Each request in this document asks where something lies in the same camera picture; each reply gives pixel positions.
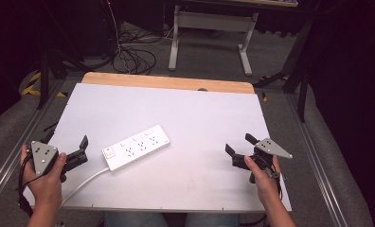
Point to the grey metal desk frame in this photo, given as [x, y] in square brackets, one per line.
[207, 21]

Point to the black metal stand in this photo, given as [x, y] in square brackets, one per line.
[299, 82]

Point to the yellow black floor tape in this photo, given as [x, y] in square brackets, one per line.
[34, 88]

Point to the aluminium rail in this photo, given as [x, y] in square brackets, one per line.
[21, 142]
[318, 164]

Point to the person's right hand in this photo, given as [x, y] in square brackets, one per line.
[266, 186]

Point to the black tripod stand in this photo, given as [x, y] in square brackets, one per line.
[45, 75]

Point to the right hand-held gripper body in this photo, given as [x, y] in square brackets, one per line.
[272, 148]

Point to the white power strip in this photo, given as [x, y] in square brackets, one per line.
[136, 147]

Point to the wooden desk top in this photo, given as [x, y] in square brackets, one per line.
[258, 2]

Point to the person's left hand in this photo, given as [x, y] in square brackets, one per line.
[46, 187]

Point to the black curtain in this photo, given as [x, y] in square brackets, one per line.
[353, 78]

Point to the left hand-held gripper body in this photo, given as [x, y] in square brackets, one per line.
[43, 157]

